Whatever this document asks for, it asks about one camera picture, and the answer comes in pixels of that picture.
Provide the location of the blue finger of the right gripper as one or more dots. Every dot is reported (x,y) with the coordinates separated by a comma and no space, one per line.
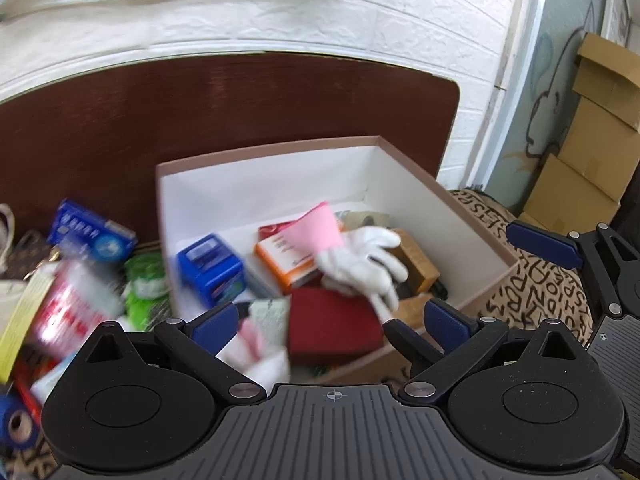
(544,244)

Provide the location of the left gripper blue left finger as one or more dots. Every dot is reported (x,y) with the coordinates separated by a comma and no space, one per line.
(215,328)

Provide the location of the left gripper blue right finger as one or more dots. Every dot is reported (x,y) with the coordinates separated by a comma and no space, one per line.
(449,327)

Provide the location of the white rubber glove pink cuff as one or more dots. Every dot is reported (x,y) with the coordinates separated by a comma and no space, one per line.
(351,262)

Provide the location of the blue tape roll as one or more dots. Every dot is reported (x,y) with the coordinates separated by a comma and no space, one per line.
(18,429)

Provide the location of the letter patterned brown blanket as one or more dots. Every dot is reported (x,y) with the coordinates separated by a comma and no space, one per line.
(536,289)

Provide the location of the brown small box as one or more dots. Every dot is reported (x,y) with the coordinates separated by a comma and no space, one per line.
(422,273)

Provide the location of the blue plastic sharpener box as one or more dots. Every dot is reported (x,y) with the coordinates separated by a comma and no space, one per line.
(212,271)

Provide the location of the stacked cardboard boxes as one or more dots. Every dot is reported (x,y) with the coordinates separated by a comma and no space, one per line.
(583,184)

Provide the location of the green plastic jar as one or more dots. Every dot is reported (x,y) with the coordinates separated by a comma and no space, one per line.
(146,294)

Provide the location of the orange white medicine box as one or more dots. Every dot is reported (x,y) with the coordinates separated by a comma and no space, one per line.
(289,266)

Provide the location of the dark red flat box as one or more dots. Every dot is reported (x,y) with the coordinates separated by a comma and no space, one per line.
(328,328)

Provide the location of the red white plastic packet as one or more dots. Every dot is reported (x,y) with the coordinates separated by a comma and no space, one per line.
(77,302)

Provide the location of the blue medicine box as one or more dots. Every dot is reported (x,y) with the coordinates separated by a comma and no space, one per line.
(105,239)

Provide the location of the red tube package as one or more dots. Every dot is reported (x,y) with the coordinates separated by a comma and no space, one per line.
(23,376)

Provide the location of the yellow-green long box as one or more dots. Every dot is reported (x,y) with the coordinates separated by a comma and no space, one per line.
(20,303)

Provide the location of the brown monogram phone case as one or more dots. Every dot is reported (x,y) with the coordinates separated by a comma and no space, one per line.
(26,255)

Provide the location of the dark brown wooden headboard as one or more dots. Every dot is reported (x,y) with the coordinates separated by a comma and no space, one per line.
(96,139)

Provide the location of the patterned drawstring pouch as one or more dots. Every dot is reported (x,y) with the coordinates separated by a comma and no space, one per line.
(7,235)

